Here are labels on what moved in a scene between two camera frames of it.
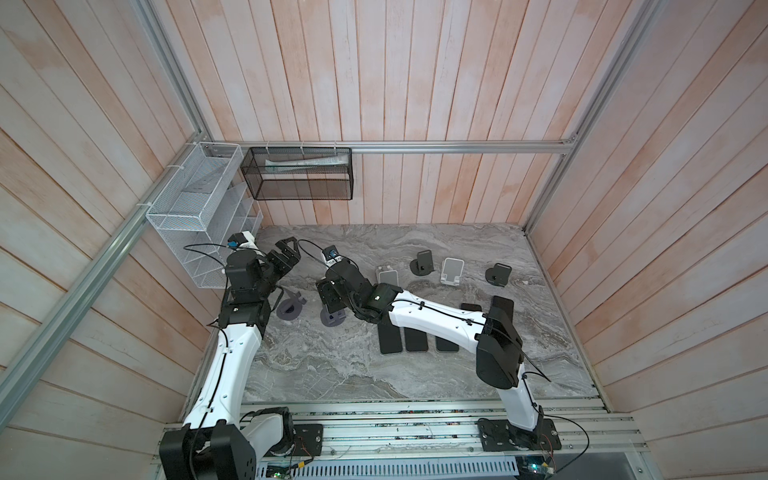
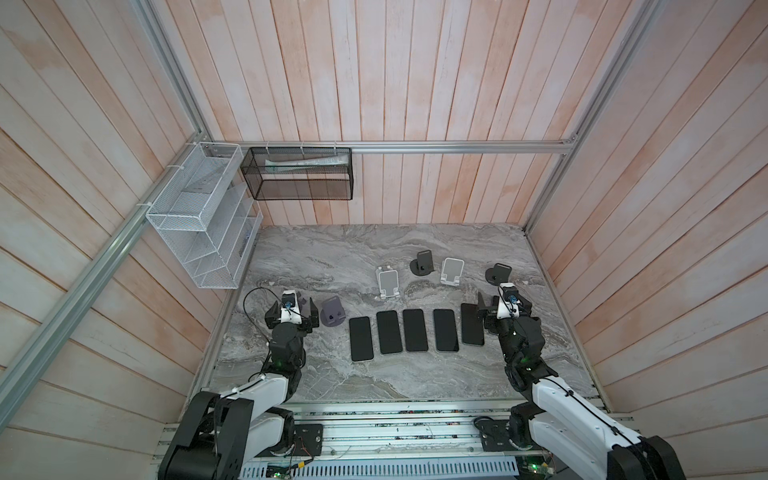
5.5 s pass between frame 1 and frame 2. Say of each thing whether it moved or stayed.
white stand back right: stayed
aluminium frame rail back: stayed
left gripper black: moved
